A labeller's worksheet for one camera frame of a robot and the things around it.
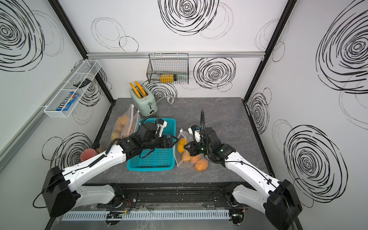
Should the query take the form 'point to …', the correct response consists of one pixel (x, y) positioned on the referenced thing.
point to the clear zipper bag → (122, 125)
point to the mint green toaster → (146, 106)
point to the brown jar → (99, 150)
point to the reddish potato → (201, 165)
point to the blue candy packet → (72, 98)
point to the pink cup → (87, 154)
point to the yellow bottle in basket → (167, 78)
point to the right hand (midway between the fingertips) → (185, 147)
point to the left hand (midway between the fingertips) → (174, 140)
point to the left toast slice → (135, 90)
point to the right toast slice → (141, 88)
